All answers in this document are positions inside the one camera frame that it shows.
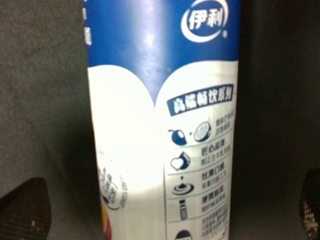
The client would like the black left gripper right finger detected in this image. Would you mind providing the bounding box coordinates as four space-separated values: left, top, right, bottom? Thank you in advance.
298 168 320 240

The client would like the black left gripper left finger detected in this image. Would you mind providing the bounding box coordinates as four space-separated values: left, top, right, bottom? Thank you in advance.
0 177 52 240

